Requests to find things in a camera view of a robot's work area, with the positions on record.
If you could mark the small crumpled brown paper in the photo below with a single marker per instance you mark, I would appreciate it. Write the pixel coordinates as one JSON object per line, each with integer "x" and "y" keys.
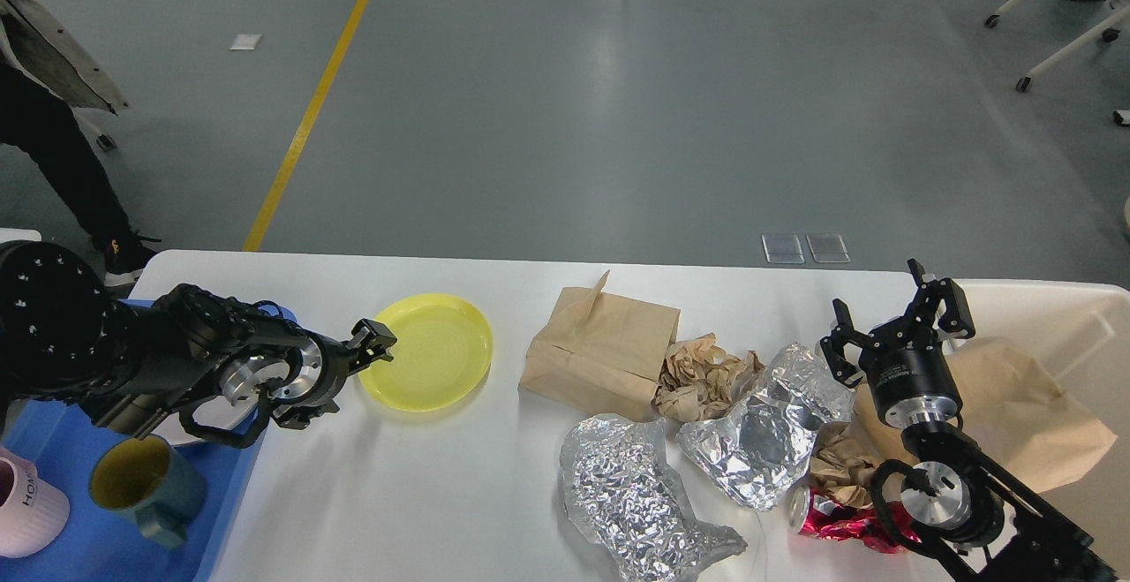
{"x": 841, "y": 466}

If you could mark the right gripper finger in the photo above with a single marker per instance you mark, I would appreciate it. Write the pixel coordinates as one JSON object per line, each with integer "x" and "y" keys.
{"x": 938, "y": 313}
{"x": 842, "y": 334}

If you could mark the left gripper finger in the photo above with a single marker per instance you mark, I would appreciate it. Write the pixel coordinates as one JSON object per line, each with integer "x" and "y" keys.
{"x": 371, "y": 341}
{"x": 300, "y": 417}

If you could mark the brown paper bag left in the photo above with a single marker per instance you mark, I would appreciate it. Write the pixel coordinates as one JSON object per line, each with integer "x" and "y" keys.
{"x": 601, "y": 353}

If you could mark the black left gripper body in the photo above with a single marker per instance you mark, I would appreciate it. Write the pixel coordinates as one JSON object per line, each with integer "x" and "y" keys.
{"x": 318, "y": 369}

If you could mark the white plastic bin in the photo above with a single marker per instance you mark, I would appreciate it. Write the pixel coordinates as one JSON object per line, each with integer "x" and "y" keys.
{"x": 1080, "y": 334}

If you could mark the dark green mug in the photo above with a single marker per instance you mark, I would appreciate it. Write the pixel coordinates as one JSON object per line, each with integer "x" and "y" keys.
{"x": 149, "y": 484}

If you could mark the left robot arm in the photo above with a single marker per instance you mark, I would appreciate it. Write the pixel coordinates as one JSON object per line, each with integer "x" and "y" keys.
{"x": 226, "y": 369}

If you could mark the crumpled brown paper ball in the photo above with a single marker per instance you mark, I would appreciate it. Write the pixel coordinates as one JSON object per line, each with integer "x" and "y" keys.
{"x": 701, "y": 381}

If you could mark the blue plastic tray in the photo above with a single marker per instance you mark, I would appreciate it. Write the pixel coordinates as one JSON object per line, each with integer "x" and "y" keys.
{"x": 96, "y": 545}

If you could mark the crumpled aluminium foil lower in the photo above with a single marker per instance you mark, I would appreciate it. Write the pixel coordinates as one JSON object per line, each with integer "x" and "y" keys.
{"x": 620, "y": 493}

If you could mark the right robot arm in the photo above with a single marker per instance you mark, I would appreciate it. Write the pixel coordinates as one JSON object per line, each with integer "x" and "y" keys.
{"x": 952, "y": 504}

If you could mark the crushed red can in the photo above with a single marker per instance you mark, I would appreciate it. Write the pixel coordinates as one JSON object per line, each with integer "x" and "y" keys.
{"x": 820, "y": 517}

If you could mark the yellow plastic plate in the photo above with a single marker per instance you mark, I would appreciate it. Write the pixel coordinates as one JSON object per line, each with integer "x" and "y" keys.
{"x": 444, "y": 351}

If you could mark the pink mug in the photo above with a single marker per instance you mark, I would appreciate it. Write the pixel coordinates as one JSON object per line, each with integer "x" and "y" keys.
{"x": 33, "y": 512}

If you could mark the small white side table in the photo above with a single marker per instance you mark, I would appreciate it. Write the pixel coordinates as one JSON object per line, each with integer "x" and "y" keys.
{"x": 10, "y": 234}

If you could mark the crumpled aluminium foil upper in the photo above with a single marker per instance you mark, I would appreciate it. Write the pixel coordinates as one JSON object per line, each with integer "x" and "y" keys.
{"x": 761, "y": 448}

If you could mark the crumpled aluminium foil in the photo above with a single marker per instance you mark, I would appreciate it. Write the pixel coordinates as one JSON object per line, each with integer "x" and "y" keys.
{"x": 761, "y": 448}
{"x": 620, "y": 493}

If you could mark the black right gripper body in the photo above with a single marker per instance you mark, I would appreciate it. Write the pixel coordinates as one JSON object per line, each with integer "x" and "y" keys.
{"x": 911, "y": 383}

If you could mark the brown paper bag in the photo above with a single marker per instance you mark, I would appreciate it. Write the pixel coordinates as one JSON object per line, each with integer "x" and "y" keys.
{"x": 601, "y": 353}
{"x": 1022, "y": 418}

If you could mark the brown paper bag right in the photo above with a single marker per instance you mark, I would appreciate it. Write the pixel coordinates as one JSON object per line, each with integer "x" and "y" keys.
{"x": 1022, "y": 418}

